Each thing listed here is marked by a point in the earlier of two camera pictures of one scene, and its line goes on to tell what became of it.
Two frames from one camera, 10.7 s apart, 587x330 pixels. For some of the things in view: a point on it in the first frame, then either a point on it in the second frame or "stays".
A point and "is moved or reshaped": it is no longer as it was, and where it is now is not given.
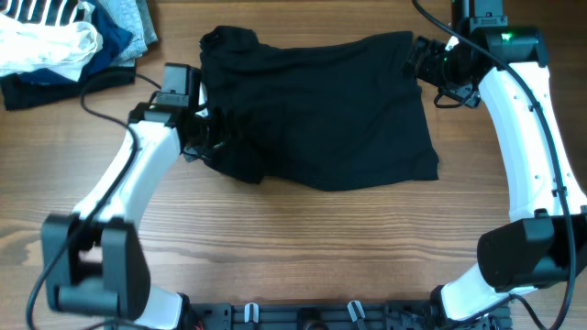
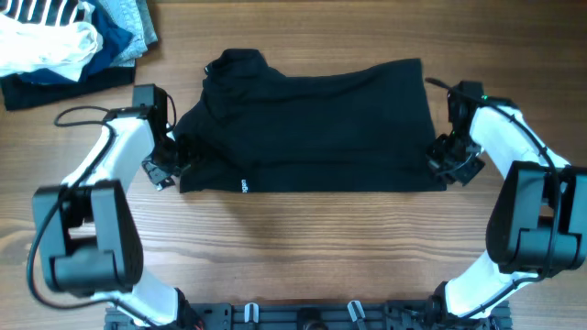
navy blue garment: (114, 37) stays
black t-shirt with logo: (319, 115) is moved or reshaped
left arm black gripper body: (208, 136) -> (164, 161)
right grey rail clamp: (356, 310) stays
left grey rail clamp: (251, 313) stays
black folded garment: (18, 93) stays
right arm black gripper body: (437, 67) -> (451, 156)
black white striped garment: (57, 13) stays
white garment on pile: (60, 49) stays
